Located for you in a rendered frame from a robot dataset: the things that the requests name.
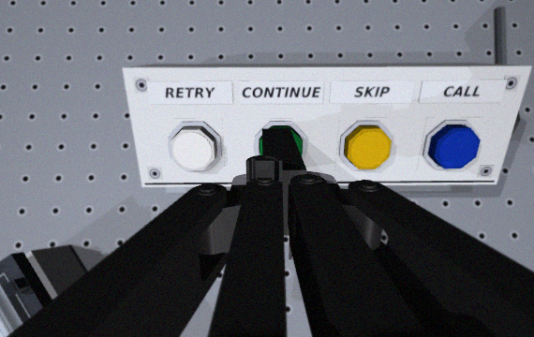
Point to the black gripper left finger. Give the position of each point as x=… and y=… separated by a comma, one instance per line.
x=152, y=284

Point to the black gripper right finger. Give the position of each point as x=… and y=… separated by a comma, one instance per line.
x=455, y=285

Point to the white button panel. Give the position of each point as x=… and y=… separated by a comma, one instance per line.
x=408, y=126

